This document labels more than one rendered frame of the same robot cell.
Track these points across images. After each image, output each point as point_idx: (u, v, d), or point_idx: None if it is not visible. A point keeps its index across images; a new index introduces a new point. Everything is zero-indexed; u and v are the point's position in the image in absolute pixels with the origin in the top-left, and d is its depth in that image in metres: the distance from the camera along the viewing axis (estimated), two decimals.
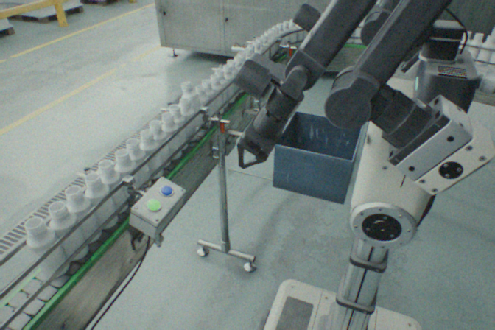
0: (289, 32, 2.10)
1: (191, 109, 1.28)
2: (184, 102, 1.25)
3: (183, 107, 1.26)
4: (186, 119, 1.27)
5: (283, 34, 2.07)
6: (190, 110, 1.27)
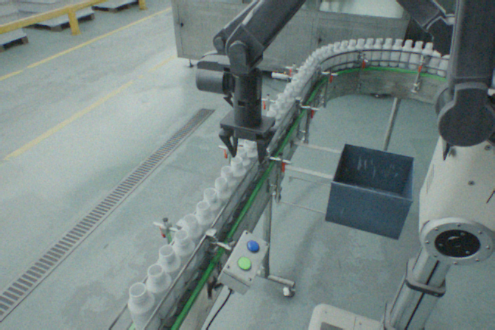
0: (327, 57, 2.11)
1: (254, 150, 1.28)
2: (249, 144, 1.25)
3: (248, 149, 1.26)
4: (250, 160, 1.28)
5: (323, 60, 2.08)
6: (254, 152, 1.28)
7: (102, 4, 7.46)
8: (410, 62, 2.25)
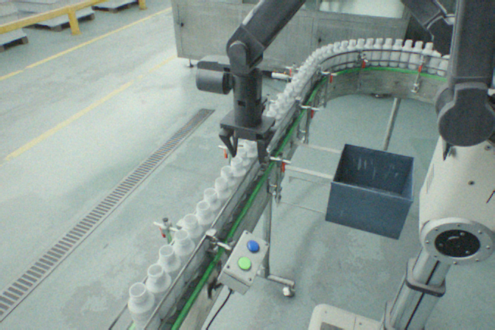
0: (327, 57, 2.11)
1: (254, 150, 1.28)
2: (249, 144, 1.25)
3: (248, 149, 1.26)
4: (250, 160, 1.28)
5: (323, 60, 2.08)
6: (254, 152, 1.28)
7: (102, 4, 7.46)
8: (410, 62, 2.25)
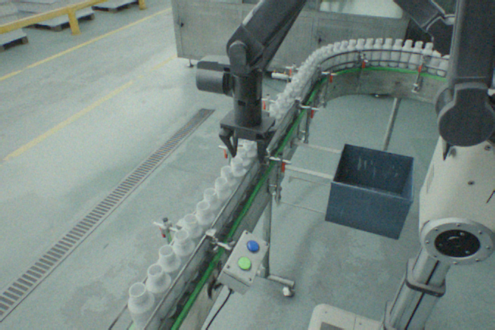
0: (327, 57, 2.11)
1: (254, 150, 1.28)
2: (249, 144, 1.25)
3: (248, 149, 1.26)
4: (250, 160, 1.28)
5: (323, 60, 2.08)
6: (254, 151, 1.28)
7: (102, 4, 7.46)
8: (410, 62, 2.25)
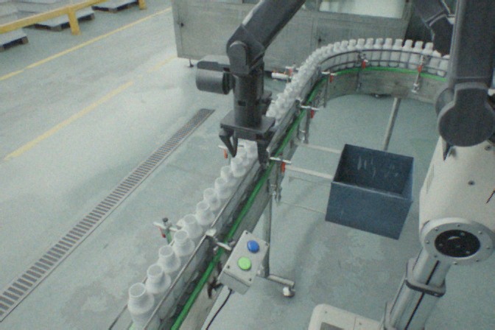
0: (327, 57, 2.11)
1: (255, 151, 1.28)
2: (249, 144, 1.25)
3: (248, 149, 1.26)
4: (250, 161, 1.28)
5: (323, 60, 2.08)
6: (254, 152, 1.28)
7: (102, 4, 7.46)
8: (410, 62, 2.25)
